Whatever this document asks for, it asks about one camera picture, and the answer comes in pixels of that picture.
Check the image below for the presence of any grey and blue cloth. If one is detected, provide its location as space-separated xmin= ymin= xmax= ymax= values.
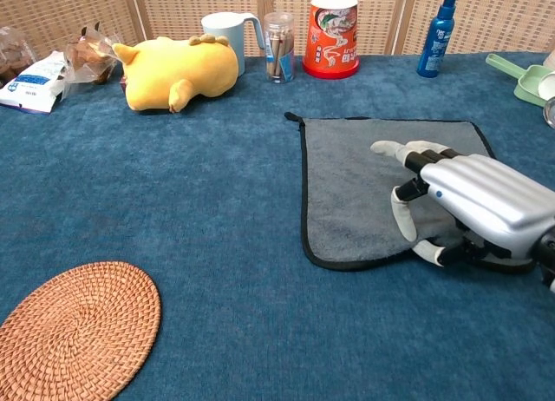
xmin=284 ymin=111 xmax=498 ymax=272

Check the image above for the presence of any blue spray bottle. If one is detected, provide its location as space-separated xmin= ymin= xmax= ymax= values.
xmin=416 ymin=0 xmax=460 ymax=79

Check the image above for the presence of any clear bag of pastries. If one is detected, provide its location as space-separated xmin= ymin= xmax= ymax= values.
xmin=60 ymin=21 xmax=125 ymax=101

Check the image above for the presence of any pale blue handled mug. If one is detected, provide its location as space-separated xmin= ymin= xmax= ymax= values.
xmin=200 ymin=11 xmax=265 ymax=77

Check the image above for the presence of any red instant noodle cup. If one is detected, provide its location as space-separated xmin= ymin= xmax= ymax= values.
xmin=302 ymin=0 xmax=361 ymax=80

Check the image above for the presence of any clear plastic cookie box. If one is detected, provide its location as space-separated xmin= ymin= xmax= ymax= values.
xmin=0 ymin=26 xmax=38 ymax=89

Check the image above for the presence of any blue carpet table cover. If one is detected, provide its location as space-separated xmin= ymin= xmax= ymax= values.
xmin=0 ymin=51 xmax=555 ymax=401

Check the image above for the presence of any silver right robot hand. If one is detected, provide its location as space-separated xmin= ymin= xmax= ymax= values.
xmin=370 ymin=140 xmax=555 ymax=274

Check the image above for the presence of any green plastic scoop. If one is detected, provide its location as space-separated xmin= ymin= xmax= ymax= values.
xmin=485 ymin=52 xmax=555 ymax=108

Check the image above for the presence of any round woven rattan coaster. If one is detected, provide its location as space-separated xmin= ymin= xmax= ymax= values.
xmin=0 ymin=260 xmax=162 ymax=401

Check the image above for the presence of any yellow plush toy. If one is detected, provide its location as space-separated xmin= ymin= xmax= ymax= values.
xmin=111 ymin=34 xmax=240 ymax=115

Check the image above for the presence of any white and blue snack bag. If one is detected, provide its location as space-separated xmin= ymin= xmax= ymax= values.
xmin=0 ymin=49 xmax=70 ymax=115

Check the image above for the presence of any woven bamboo folding screen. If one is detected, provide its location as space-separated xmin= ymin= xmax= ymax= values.
xmin=0 ymin=0 xmax=555 ymax=59

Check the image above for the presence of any clear jar of biscuit sticks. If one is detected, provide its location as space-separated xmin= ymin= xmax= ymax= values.
xmin=263 ymin=11 xmax=297 ymax=85

